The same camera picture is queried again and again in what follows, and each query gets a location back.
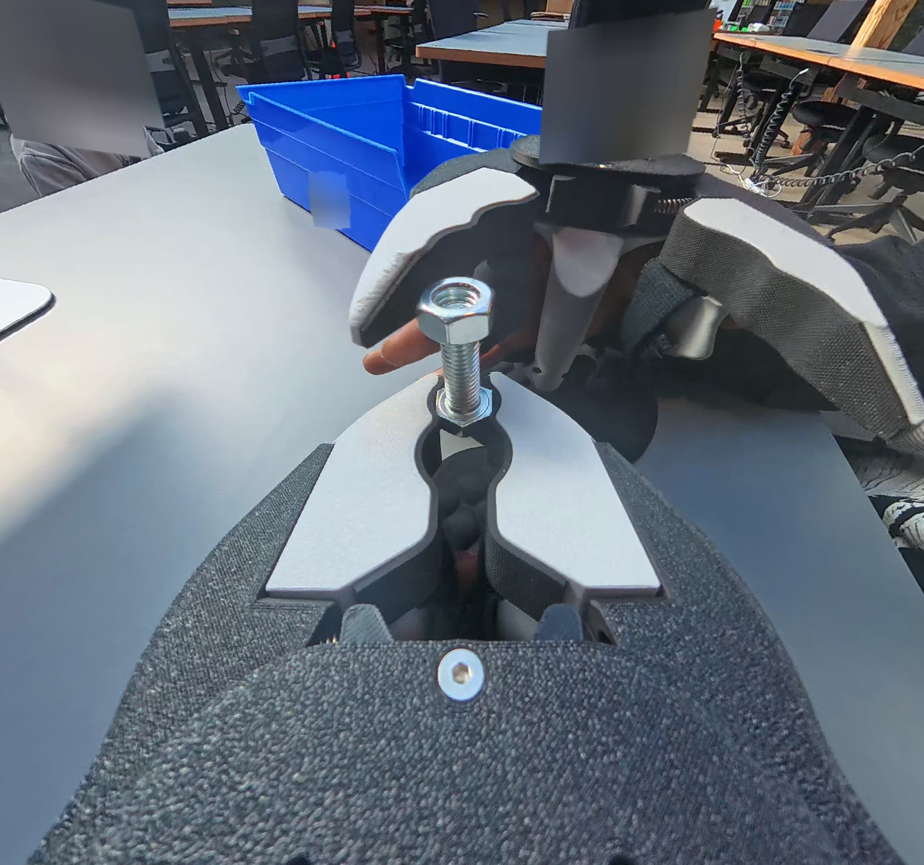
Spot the blue plastic bin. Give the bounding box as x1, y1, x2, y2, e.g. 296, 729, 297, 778
237, 74, 544, 252

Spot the grey wood-edged table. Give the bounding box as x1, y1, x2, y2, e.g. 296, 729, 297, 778
416, 19, 571, 70
711, 31, 924, 92
166, 4, 333, 30

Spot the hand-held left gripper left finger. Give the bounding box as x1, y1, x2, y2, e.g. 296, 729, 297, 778
263, 374, 452, 602

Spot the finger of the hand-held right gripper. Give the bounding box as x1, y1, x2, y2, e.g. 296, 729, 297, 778
660, 197, 924, 456
348, 166, 541, 348

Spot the silver hex nut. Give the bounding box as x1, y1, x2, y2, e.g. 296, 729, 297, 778
417, 276, 497, 346

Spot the person's right hand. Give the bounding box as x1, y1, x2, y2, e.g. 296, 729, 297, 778
363, 257, 830, 413

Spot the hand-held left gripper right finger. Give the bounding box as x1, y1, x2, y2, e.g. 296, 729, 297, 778
485, 372, 664, 600

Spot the person's patterned clothing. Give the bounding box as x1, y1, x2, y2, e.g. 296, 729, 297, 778
866, 493, 924, 555

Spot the person's right forearm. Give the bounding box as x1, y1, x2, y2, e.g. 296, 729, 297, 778
823, 233, 924, 346

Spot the silver bolt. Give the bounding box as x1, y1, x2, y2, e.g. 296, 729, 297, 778
432, 341, 495, 436

